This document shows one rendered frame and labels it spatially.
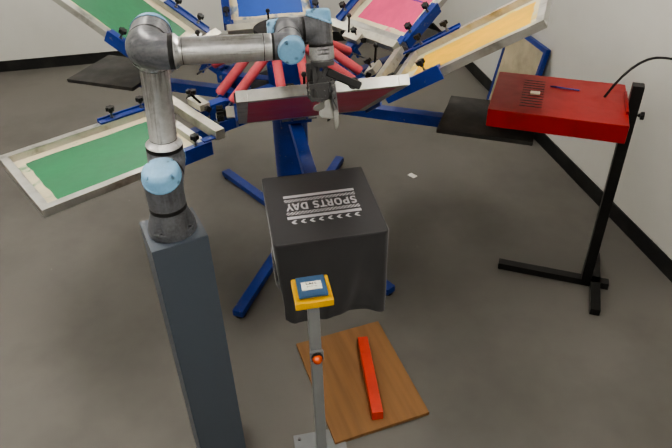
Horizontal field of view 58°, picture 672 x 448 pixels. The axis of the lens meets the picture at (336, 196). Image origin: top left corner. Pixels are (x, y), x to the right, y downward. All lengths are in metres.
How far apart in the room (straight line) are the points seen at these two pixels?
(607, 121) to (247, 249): 2.15
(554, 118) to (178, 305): 1.82
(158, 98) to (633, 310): 2.72
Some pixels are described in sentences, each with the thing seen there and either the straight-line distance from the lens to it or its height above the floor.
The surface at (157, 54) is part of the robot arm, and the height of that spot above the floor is 1.79.
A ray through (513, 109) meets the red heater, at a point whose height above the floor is 1.11.
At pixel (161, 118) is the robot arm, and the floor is 1.55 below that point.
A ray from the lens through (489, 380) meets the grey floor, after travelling 3.13.
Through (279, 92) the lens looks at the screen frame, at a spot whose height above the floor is 1.54.
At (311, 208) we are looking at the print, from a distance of 2.48.
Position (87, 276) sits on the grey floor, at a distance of 3.92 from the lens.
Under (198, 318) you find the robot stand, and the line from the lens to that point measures 2.19.
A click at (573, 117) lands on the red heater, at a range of 2.97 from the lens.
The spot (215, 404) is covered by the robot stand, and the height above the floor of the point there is 0.41.
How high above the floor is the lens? 2.38
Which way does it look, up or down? 34 degrees down
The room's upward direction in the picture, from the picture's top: 2 degrees counter-clockwise
